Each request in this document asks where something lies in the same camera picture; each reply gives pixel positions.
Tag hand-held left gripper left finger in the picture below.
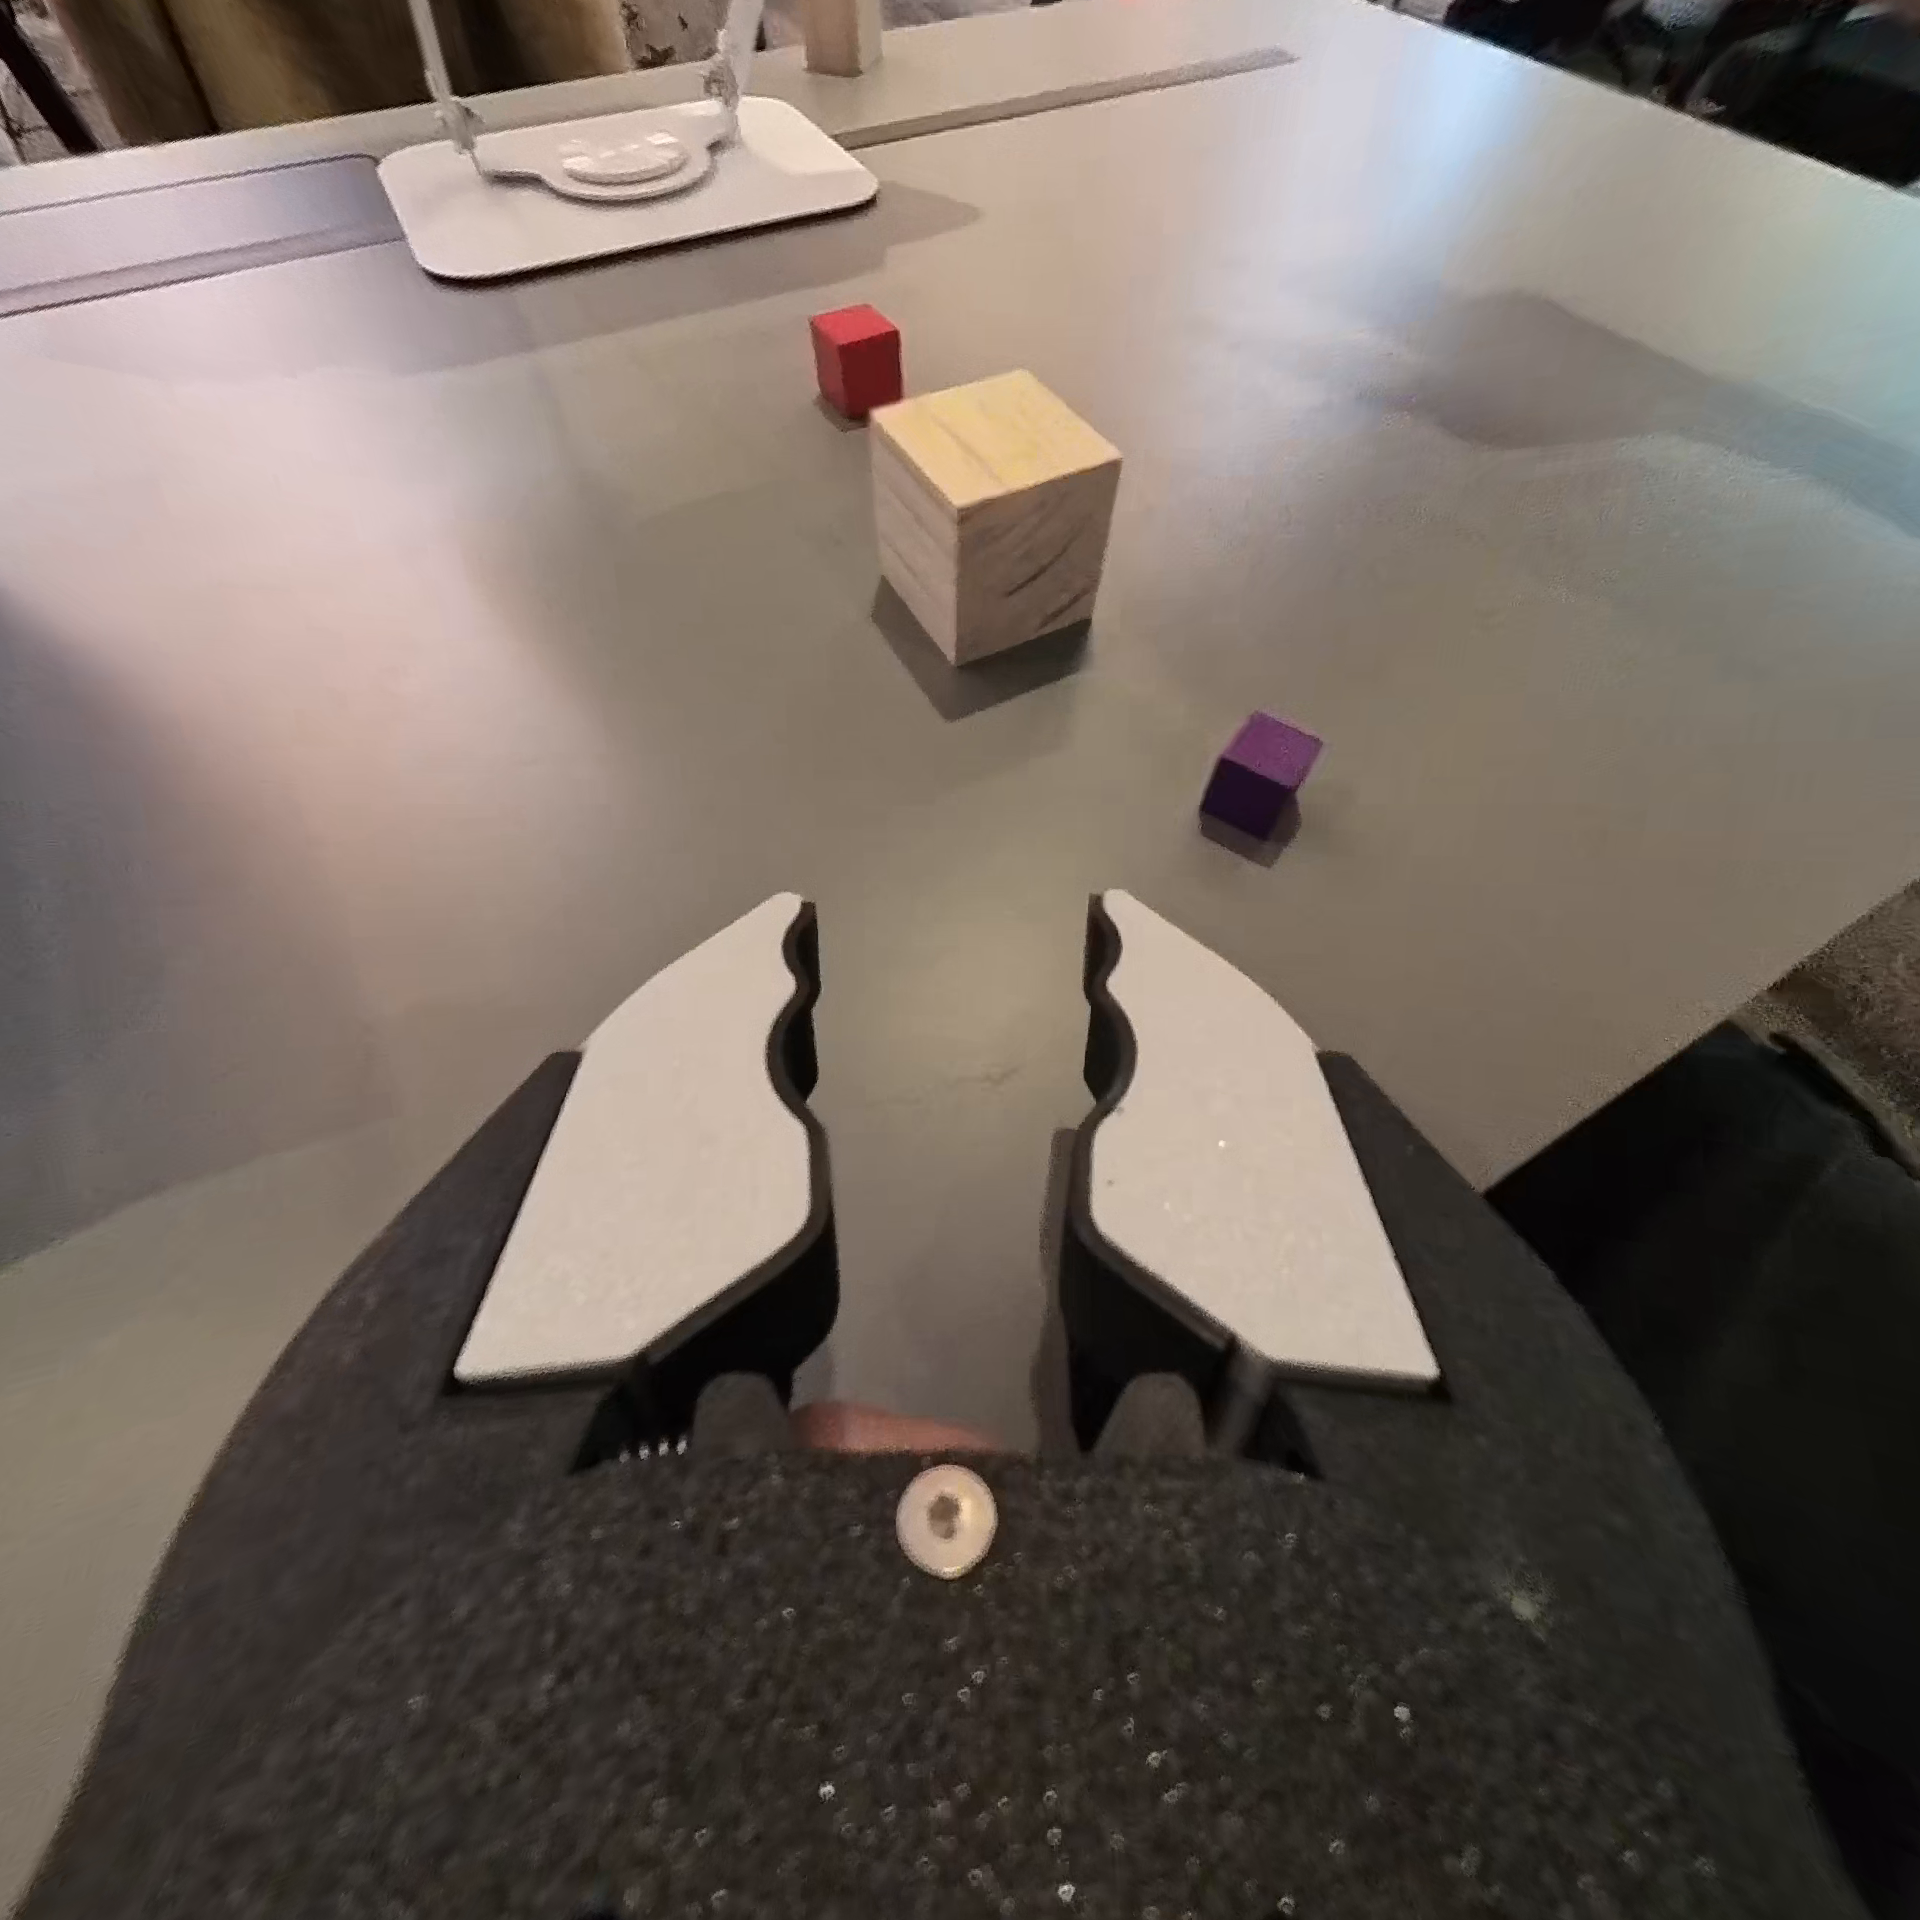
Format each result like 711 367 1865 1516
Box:
455 893 839 1428

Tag person's legs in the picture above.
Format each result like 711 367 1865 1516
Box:
1486 1020 1920 1847

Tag brown curtain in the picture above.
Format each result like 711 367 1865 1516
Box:
58 0 635 151

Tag small purple wooden cube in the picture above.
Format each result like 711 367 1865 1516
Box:
1200 712 1325 835

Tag large plain wooden cube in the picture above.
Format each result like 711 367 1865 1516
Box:
870 369 1122 668

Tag small red wooden cube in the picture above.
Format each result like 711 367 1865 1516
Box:
806 305 905 422

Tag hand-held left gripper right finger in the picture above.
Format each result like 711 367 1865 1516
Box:
1057 884 1442 1428

